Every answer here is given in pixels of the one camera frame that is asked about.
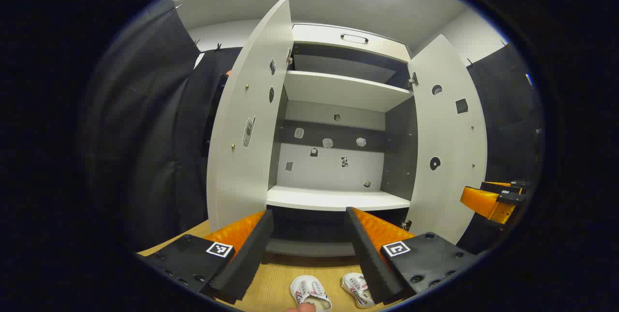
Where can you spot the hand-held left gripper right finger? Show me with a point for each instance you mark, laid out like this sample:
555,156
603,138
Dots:
370,259

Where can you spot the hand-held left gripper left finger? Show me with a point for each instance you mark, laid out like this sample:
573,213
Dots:
242,263

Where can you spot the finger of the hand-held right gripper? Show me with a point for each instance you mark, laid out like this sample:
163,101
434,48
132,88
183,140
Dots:
508,185
486,203

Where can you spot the white canvas shoe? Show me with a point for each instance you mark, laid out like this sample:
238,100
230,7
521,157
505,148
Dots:
357,289
309,290

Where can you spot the white cabinet door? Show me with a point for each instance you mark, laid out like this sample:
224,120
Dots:
242,167
449,196

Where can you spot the black backdrop cloth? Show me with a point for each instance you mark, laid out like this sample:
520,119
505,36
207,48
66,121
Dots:
145,133

